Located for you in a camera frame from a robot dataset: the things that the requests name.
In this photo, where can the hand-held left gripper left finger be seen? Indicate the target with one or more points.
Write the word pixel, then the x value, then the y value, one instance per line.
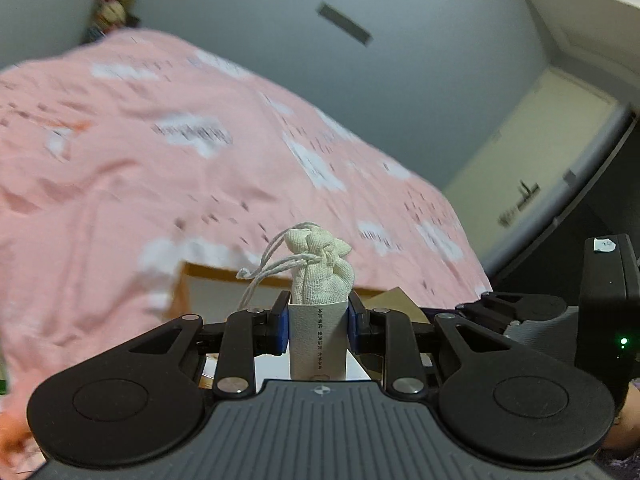
pixel 280 325

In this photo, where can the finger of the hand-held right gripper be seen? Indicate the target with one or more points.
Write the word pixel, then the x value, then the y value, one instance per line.
pixel 492 310

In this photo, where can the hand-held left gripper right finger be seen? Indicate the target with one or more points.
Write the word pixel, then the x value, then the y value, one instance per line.
pixel 356 327

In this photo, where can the white cloth sachet pouch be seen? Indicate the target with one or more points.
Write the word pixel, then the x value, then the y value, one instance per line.
pixel 320 280

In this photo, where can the yellow cardboard box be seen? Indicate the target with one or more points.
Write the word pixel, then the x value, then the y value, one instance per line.
pixel 210 287

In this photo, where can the person's right forearm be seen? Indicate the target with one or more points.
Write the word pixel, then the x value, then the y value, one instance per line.
pixel 625 425

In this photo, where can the cream door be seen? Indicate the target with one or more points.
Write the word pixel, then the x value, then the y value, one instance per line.
pixel 540 145

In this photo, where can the pink printed blanket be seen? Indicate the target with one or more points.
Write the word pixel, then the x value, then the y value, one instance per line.
pixel 125 185

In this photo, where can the pile of plush toys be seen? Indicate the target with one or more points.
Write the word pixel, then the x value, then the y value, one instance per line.
pixel 117 0

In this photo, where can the dark wall vent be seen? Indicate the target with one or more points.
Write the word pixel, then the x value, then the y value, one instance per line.
pixel 345 23

